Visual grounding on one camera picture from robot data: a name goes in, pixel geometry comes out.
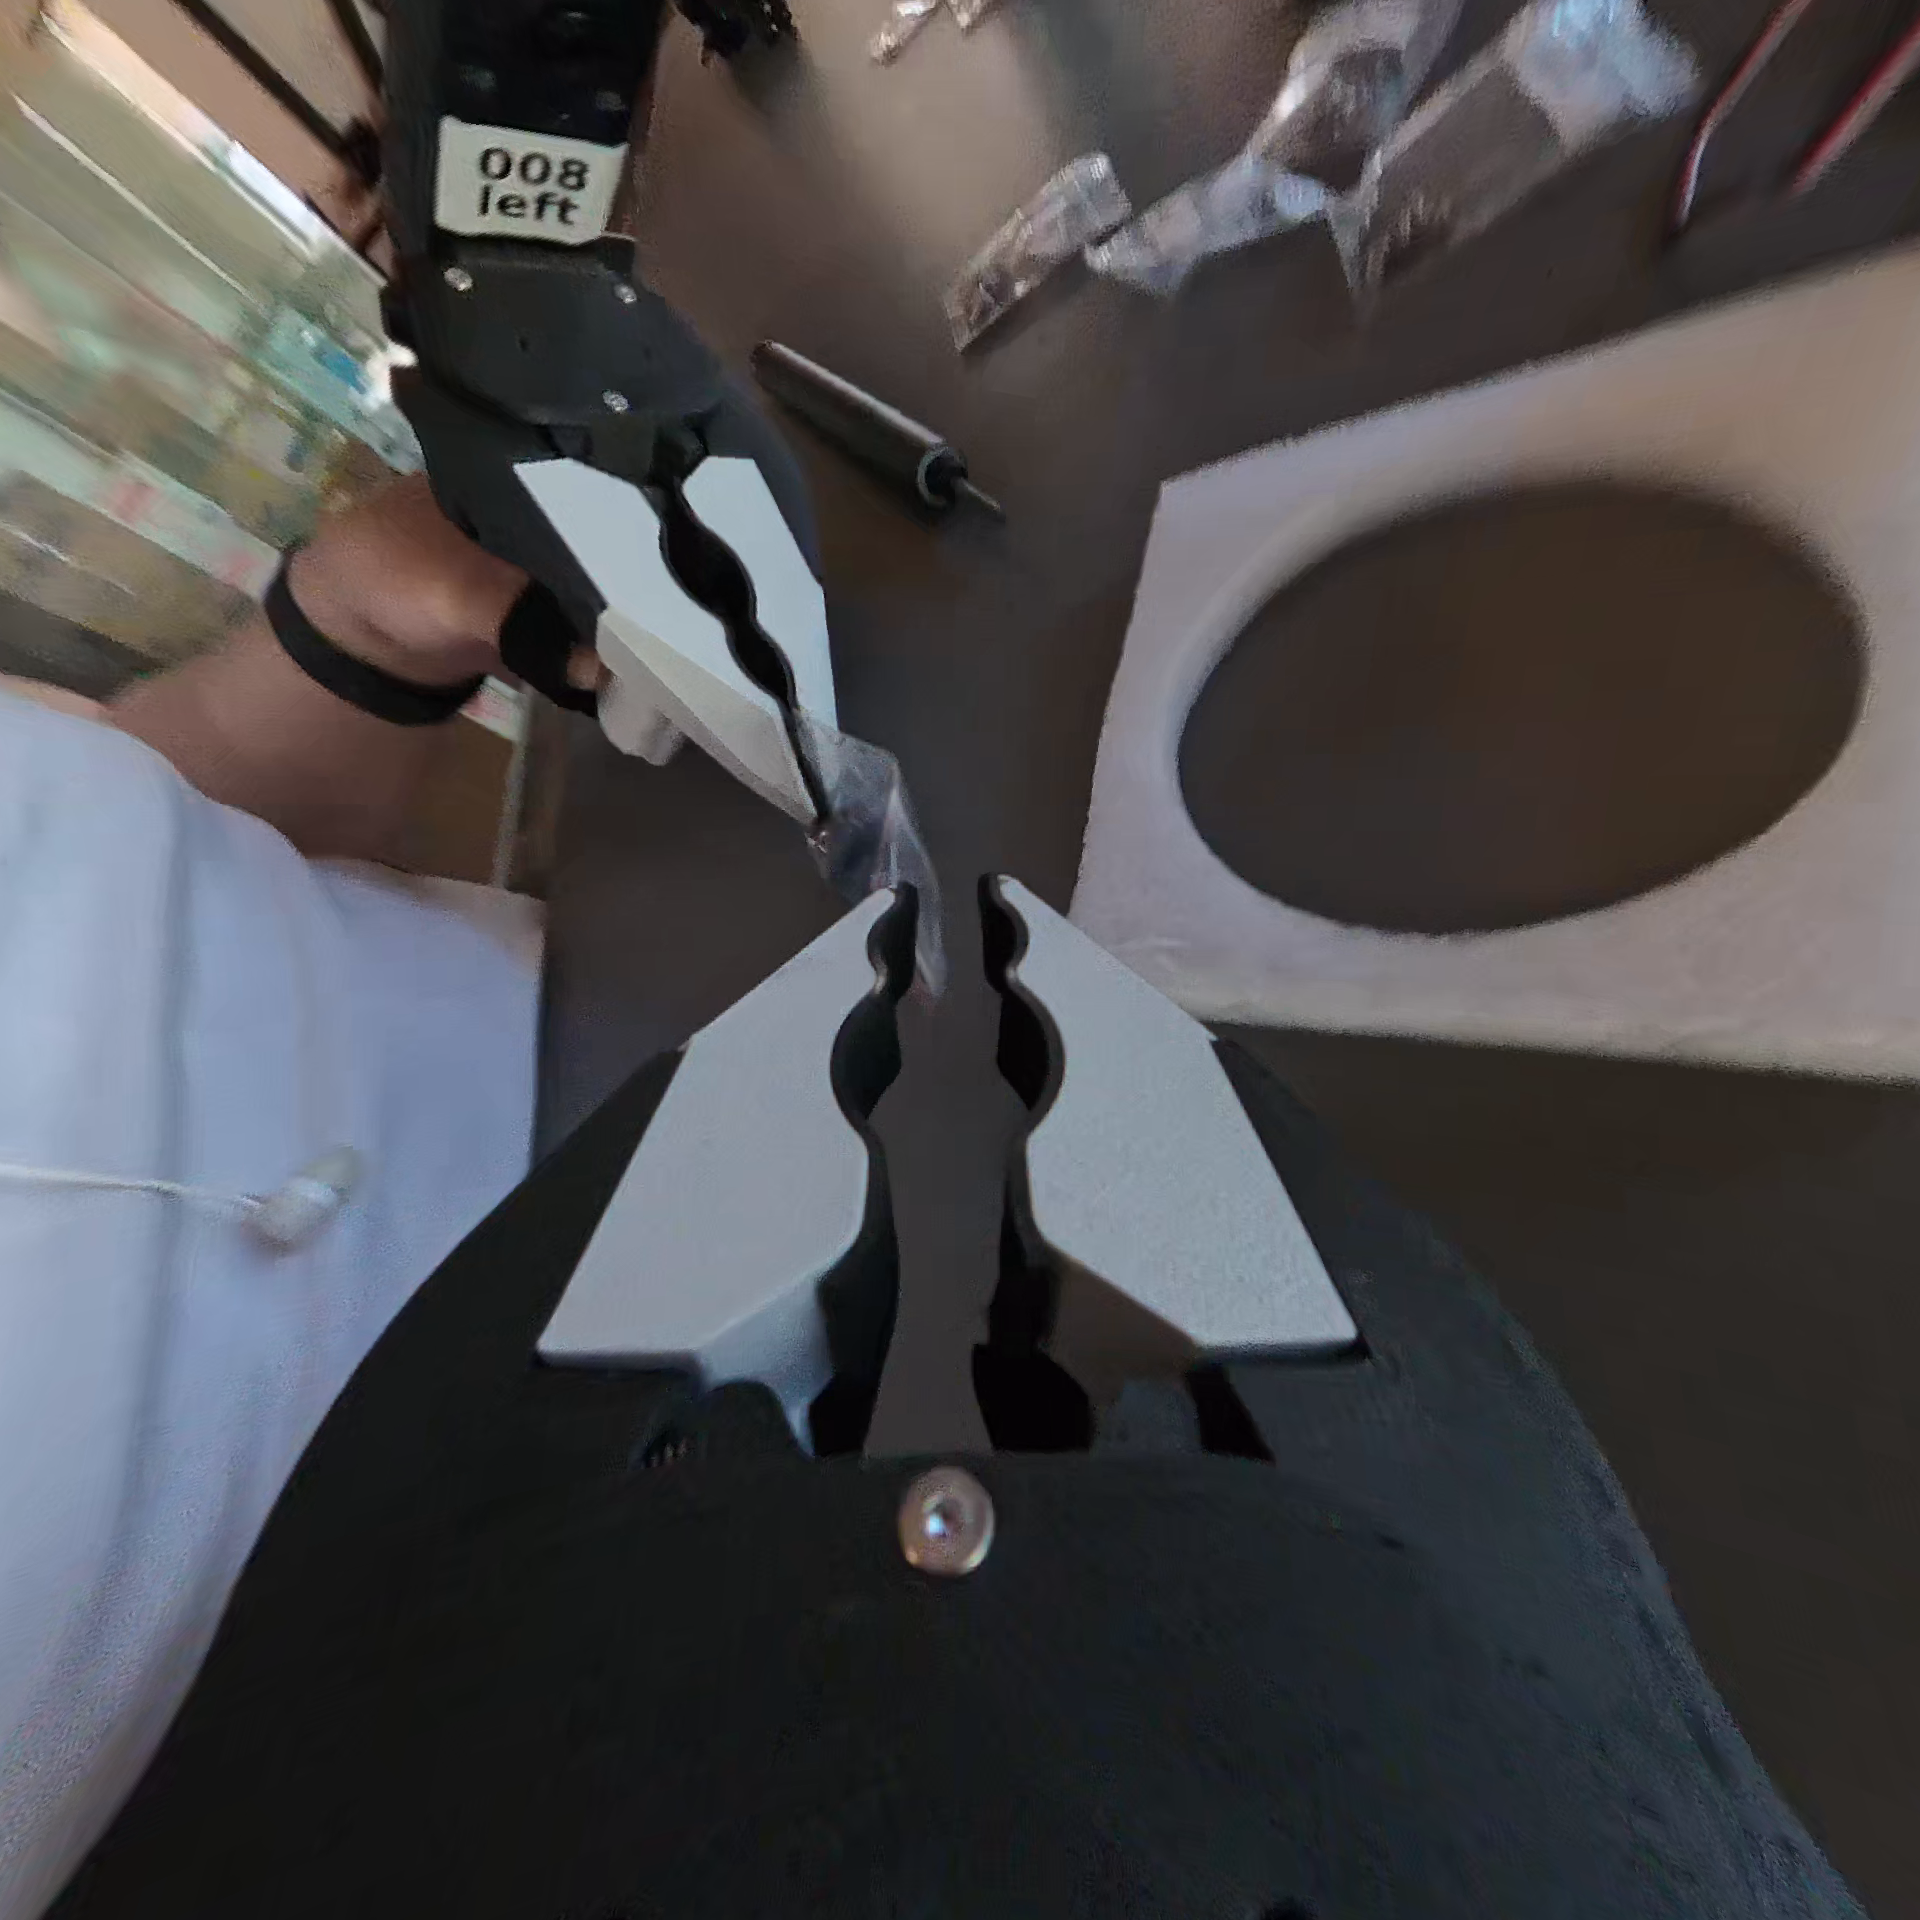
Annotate person's left hand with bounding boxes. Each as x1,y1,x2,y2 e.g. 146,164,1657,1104
293,477,528,688

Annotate dark grey desk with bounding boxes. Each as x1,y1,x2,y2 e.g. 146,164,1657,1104
533,0,1920,1920

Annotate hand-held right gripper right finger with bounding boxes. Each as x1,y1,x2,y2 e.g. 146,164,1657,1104
971,876,1360,1450

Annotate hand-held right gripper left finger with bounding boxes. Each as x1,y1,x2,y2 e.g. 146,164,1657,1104
538,882,921,1455

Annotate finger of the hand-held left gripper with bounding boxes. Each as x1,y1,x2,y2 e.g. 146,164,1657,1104
678,455,842,726
514,461,828,826

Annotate black precision screwdriver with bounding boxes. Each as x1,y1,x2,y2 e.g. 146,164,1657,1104
748,338,1009,526

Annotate white foam frame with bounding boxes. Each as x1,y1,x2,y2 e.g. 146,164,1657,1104
1067,239,1920,1085

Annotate scattered clear screw bags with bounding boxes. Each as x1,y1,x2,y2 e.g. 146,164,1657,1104
867,0,1708,357

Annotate black wristband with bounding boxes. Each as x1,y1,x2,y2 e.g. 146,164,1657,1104
262,545,492,732

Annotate person's left forearm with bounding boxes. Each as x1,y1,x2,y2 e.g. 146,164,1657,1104
107,661,505,888

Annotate black servo motor with wires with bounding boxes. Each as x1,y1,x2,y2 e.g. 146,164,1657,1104
1669,0,1920,230

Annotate clear screw packet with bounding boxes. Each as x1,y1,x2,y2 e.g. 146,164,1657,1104
801,718,952,994

